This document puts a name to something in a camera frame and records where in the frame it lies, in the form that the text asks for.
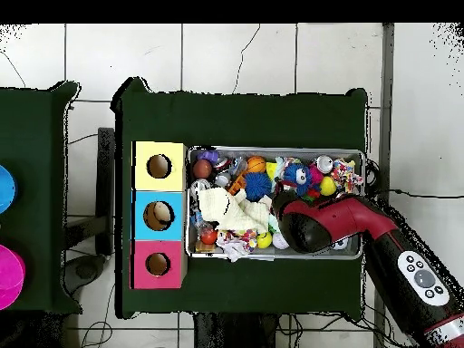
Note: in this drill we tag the cream muslin cloth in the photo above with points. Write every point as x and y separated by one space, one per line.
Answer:
224 212

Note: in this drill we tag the mint knitted cloth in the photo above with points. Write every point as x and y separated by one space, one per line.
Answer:
274 222

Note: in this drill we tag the blue fuzzy ball with eyes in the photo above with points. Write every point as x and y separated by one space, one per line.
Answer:
298 177

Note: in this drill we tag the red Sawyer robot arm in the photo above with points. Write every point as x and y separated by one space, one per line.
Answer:
351 217

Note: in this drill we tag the clear mesh bin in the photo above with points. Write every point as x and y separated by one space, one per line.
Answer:
272 149

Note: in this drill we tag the wooden box with three holes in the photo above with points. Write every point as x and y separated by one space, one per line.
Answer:
170 177

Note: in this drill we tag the orange plastic block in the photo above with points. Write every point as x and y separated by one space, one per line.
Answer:
236 183

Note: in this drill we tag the blue spiky ball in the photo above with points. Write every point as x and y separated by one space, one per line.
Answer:
258 186

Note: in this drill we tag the silver drink can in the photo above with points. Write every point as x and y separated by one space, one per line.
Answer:
199 185

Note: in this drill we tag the orange basketball toy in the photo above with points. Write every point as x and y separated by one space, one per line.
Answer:
256 164

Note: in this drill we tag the brown football toy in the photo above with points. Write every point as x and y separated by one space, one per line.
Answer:
202 169

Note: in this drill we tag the dark green tablecloth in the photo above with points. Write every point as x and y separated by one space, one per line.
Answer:
235 119
32 127

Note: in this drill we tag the black and white soccer ball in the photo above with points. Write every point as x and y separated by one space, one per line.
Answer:
341 244

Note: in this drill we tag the blue bowl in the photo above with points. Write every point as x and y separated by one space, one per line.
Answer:
6 188

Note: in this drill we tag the magenta bowl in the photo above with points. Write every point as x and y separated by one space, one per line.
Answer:
11 275

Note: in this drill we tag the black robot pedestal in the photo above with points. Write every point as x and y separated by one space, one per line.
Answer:
235 333

